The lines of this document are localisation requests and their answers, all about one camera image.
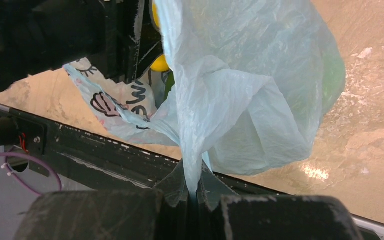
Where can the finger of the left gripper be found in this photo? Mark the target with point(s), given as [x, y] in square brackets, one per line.
[140, 40]

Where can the light blue plastic bag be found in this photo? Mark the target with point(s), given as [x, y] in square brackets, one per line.
[247, 94]

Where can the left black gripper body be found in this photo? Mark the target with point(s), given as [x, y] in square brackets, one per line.
[43, 35]

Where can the aluminium frame rail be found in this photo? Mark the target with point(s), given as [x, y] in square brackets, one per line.
[369, 229]

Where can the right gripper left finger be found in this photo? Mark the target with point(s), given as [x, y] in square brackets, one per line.
[158, 213]

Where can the dark green fake melon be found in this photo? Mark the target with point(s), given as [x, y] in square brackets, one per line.
[334, 79]

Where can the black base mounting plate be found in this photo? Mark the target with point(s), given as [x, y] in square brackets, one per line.
[33, 146]

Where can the yellow fake fruit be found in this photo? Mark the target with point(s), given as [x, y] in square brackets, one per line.
[160, 64]

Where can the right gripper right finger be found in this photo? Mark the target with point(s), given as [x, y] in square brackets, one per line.
[226, 215]

